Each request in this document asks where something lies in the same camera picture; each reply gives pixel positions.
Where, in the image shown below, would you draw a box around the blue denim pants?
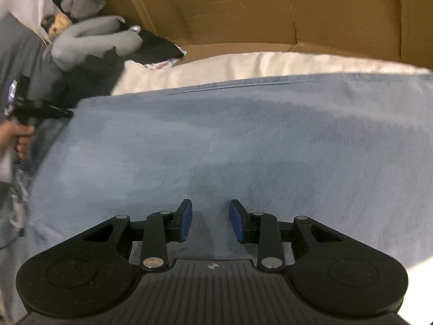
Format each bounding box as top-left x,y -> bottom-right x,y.
17,73 -> 433,322

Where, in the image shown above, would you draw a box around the white printed bed sheet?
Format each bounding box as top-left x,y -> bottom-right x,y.
111,51 -> 433,96

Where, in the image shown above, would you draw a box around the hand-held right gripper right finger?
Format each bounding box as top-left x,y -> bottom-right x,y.
229,199 -> 343,271

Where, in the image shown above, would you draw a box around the person's left hand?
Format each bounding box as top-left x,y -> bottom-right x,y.
0,121 -> 35,160

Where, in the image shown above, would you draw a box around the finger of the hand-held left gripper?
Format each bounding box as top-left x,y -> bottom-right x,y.
42,103 -> 74,120

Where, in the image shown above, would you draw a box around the cardboard box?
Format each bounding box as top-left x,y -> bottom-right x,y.
101,0 -> 433,72

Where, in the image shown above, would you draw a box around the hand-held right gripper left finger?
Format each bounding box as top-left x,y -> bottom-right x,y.
81,199 -> 193,272

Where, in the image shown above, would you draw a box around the grey t-shirt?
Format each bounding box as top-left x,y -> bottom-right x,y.
0,14 -> 79,193

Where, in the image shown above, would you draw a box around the black garment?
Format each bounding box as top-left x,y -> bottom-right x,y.
73,29 -> 185,96

